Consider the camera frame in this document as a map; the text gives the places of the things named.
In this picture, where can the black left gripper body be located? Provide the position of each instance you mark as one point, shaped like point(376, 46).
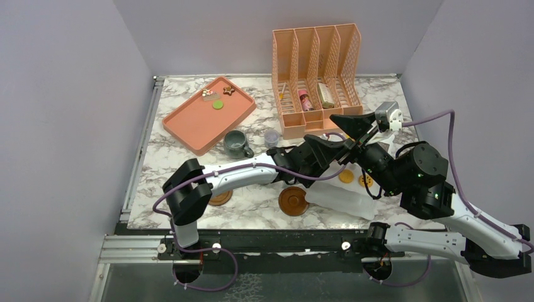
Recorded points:
point(369, 157)

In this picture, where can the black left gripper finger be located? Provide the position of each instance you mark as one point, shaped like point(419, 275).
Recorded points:
point(326, 151)
point(354, 126)

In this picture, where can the yellow flower cookie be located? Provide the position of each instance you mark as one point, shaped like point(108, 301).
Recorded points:
point(365, 181)

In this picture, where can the green macaron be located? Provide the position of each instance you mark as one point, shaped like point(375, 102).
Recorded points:
point(218, 104)

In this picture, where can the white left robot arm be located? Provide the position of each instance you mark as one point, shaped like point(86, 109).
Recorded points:
point(188, 191)

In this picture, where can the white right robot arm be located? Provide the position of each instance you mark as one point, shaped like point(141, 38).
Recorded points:
point(488, 247)

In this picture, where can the tan box in organizer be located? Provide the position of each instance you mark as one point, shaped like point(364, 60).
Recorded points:
point(325, 96)

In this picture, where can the right brown wooden coaster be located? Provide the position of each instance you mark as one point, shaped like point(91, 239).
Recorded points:
point(292, 201)

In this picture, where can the brown wooden coaster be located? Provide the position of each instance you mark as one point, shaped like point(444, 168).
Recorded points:
point(221, 198)
point(292, 201)

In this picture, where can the white tiered dessert stand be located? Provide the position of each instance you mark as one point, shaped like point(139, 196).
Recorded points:
point(351, 198)

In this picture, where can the pink bottle in organizer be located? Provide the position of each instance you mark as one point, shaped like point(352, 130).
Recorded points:
point(305, 101)

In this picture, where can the pink mesh file organizer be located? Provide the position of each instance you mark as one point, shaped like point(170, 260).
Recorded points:
point(304, 57)

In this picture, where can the dark blue-green ceramic mug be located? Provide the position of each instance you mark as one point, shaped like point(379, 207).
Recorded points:
point(236, 145)

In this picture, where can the left brown wooden coaster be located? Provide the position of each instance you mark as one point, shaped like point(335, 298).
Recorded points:
point(221, 198)

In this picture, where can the brown star cookie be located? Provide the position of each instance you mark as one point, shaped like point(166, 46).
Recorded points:
point(229, 90)

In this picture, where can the pink dessert tray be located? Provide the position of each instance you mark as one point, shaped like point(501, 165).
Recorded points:
point(199, 127)

